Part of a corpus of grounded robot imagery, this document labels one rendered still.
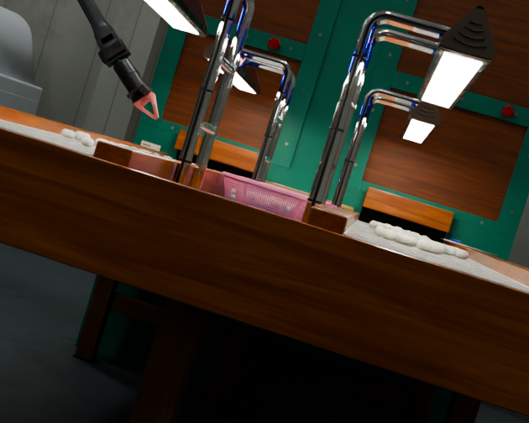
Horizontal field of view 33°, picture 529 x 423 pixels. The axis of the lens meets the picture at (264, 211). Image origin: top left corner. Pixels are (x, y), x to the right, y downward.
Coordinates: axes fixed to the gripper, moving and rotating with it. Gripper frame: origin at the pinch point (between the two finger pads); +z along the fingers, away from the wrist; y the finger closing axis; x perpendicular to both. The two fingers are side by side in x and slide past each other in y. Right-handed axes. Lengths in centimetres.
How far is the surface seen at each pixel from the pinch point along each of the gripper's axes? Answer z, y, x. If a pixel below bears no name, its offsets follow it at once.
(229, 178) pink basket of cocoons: 37, -65, -16
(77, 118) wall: -95, 281, 84
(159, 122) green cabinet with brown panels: -7.8, 44.0, 6.4
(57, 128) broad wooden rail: 7, -70, 10
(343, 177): 48, -12, -37
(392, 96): 36, -12, -61
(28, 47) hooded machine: -142, 256, 81
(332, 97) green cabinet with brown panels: 19, 45, -49
